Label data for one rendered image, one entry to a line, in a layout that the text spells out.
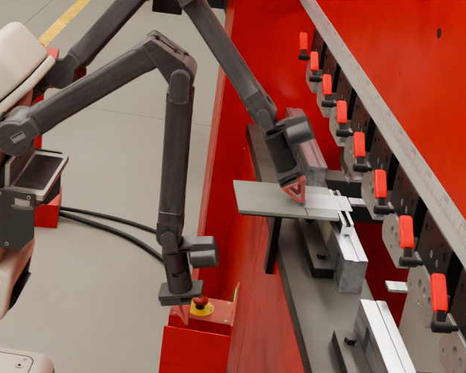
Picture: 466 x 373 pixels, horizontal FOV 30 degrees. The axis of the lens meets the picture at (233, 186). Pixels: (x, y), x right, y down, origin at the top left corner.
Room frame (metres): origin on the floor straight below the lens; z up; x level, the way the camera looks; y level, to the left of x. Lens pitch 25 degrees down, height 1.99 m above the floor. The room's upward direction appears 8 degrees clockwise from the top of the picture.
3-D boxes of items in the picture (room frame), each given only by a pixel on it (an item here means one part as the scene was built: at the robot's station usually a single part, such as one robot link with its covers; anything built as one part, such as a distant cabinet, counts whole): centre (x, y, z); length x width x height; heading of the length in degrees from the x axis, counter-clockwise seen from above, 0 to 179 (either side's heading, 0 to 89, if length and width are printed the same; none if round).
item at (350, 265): (2.06, -0.30, 0.92); 0.39 x 0.06 x 0.10; 8
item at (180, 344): (1.80, 0.03, 0.75); 0.20 x 0.16 x 0.18; 178
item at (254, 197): (2.09, -0.14, 1.00); 0.26 x 0.18 x 0.01; 98
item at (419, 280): (1.35, -0.40, 1.26); 0.15 x 0.09 x 0.17; 8
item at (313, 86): (2.54, -0.22, 1.26); 0.15 x 0.09 x 0.17; 8
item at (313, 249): (2.07, -0.24, 0.89); 0.30 x 0.05 x 0.03; 8
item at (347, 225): (2.10, -0.29, 0.98); 0.20 x 0.03 x 0.03; 8
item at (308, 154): (2.66, -0.21, 0.92); 0.50 x 0.06 x 0.10; 8
